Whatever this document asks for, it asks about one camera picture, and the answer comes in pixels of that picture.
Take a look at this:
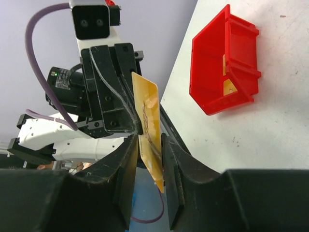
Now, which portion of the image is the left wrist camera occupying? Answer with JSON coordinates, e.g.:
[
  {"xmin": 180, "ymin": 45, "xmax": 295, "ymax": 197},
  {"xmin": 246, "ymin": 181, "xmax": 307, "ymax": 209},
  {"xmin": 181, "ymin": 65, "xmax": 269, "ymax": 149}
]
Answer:
[{"xmin": 69, "ymin": 0, "xmax": 122, "ymax": 55}]

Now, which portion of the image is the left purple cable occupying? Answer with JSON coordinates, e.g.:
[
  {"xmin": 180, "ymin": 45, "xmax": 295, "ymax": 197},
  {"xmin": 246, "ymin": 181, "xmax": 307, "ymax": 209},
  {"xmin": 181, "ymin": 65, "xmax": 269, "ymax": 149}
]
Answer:
[{"xmin": 25, "ymin": 2, "xmax": 79, "ymax": 131}]

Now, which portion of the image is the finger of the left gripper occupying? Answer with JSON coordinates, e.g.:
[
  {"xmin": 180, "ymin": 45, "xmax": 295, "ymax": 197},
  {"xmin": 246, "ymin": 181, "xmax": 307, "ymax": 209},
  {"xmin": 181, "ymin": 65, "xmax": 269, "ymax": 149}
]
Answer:
[
  {"xmin": 114, "ymin": 43, "xmax": 142, "ymax": 135},
  {"xmin": 82, "ymin": 56, "xmax": 134, "ymax": 135}
]

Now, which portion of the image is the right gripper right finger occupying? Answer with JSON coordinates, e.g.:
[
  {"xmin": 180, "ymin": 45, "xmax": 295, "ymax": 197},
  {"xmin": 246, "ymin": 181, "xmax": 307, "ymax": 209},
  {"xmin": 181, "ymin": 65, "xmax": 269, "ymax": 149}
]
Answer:
[{"xmin": 161, "ymin": 134, "xmax": 309, "ymax": 232}]

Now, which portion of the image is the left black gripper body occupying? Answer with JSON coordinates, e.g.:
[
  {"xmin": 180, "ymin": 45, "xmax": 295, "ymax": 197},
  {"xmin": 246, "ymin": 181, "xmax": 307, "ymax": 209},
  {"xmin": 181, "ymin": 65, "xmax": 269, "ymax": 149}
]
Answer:
[{"xmin": 81, "ymin": 43, "xmax": 144, "ymax": 80}]

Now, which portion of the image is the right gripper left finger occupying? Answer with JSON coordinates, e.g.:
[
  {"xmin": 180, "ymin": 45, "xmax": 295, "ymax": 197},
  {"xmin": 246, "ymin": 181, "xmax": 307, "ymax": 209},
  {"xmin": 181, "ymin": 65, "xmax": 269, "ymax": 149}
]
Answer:
[{"xmin": 0, "ymin": 135, "xmax": 138, "ymax": 232}]

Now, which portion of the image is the red plastic bin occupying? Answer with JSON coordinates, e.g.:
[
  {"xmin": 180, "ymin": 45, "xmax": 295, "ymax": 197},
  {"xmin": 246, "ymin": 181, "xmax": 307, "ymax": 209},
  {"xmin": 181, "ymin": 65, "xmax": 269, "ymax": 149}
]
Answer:
[{"xmin": 189, "ymin": 4, "xmax": 261, "ymax": 116}]

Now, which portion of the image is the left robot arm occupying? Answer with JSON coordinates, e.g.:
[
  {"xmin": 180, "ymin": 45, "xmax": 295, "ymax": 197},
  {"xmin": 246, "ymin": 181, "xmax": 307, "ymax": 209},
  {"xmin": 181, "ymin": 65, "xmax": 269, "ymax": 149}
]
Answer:
[{"xmin": 8, "ymin": 43, "xmax": 143, "ymax": 165}]

